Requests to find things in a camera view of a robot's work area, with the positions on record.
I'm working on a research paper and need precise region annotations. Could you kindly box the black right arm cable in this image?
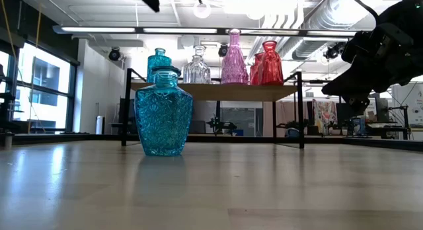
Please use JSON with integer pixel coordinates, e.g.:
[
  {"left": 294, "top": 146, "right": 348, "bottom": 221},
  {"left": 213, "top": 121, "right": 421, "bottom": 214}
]
[{"left": 346, "top": 0, "right": 381, "bottom": 24}]

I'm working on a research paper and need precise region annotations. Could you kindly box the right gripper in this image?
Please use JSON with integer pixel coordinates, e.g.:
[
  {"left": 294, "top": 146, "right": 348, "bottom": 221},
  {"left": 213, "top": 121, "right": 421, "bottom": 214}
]
[{"left": 322, "top": 31, "right": 423, "bottom": 116}]

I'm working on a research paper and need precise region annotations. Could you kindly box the black track spotlight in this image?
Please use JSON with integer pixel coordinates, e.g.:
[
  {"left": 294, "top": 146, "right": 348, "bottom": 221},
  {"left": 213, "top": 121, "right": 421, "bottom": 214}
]
[{"left": 323, "top": 41, "right": 346, "bottom": 61}]

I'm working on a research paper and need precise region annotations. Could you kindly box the teal textured glass vase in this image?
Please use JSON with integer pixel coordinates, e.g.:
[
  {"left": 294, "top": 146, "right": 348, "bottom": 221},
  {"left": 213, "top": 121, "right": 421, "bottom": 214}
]
[{"left": 146, "top": 47, "right": 173, "bottom": 85}]

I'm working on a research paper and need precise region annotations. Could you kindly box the red ribbed square-base vase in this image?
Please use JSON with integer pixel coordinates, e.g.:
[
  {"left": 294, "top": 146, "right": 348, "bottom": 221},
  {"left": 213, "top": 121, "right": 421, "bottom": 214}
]
[{"left": 258, "top": 40, "right": 285, "bottom": 86}]

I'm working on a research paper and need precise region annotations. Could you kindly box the small grey cup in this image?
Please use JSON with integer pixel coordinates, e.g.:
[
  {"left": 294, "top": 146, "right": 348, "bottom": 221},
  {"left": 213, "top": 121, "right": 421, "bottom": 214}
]
[{"left": 3, "top": 131, "right": 14, "bottom": 149}]

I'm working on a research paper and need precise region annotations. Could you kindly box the long ceiling light bar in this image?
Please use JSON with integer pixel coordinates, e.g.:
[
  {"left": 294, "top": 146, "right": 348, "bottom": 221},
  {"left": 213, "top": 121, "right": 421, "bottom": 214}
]
[{"left": 52, "top": 24, "right": 358, "bottom": 39}]

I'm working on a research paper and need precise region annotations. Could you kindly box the wooden shelf black frame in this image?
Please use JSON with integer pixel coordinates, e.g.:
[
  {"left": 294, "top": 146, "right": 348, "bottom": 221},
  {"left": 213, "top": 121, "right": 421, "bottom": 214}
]
[{"left": 120, "top": 67, "right": 306, "bottom": 150}]

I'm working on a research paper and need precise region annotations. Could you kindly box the black camera stand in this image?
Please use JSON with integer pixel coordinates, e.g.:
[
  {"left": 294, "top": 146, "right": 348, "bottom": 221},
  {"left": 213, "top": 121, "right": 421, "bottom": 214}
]
[{"left": 206, "top": 116, "right": 239, "bottom": 135}]

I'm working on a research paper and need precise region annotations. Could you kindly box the silver air duct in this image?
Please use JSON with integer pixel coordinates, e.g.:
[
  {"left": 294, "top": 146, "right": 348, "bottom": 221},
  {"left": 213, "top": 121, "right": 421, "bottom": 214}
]
[{"left": 280, "top": 0, "right": 364, "bottom": 61}]

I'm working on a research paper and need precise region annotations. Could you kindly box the white round pendant lamp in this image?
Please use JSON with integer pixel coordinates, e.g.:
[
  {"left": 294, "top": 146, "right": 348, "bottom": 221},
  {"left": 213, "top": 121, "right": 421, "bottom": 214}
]
[{"left": 193, "top": 1, "right": 212, "bottom": 20}]

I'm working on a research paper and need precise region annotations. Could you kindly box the teal square patterned vase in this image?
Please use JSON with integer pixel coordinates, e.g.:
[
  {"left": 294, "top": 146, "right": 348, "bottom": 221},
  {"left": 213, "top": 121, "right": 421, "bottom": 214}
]
[{"left": 134, "top": 66, "right": 194, "bottom": 157}]

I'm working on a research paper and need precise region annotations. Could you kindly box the pink ribbed teardrop vase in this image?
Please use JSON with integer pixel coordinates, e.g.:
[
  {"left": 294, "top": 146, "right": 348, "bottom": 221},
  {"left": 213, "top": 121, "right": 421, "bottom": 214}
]
[{"left": 220, "top": 28, "right": 250, "bottom": 85}]

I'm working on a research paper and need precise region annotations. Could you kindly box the black aluminium table frame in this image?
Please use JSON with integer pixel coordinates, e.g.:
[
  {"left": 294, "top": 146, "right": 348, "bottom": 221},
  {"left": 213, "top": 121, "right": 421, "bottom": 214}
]
[{"left": 0, "top": 133, "right": 423, "bottom": 151}]

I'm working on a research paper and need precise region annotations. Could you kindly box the black monitor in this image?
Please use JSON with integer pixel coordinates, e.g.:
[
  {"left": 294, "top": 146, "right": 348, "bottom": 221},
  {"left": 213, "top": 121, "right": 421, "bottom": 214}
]
[{"left": 118, "top": 97, "right": 137, "bottom": 125}]

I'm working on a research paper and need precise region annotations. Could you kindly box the patterned colourful cloth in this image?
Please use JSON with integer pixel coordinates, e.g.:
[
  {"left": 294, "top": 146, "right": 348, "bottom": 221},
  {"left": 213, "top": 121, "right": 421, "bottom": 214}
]
[{"left": 312, "top": 99, "right": 338, "bottom": 127}]

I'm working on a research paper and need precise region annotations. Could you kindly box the blue cereal box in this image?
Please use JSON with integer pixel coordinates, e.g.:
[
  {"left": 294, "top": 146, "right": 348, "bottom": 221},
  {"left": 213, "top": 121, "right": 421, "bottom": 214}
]
[{"left": 350, "top": 116, "right": 364, "bottom": 137}]

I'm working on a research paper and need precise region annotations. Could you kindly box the dark window frame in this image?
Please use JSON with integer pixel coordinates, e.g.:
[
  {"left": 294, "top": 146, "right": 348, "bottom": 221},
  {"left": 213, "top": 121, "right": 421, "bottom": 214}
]
[{"left": 0, "top": 41, "right": 80, "bottom": 134}]

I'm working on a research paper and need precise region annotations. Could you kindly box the clear squat glass vase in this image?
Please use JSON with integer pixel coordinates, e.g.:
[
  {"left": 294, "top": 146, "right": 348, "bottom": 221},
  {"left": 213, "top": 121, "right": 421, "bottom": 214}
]
[{"left": 182, "top": 44, "right": 212, "bottom": 85}]

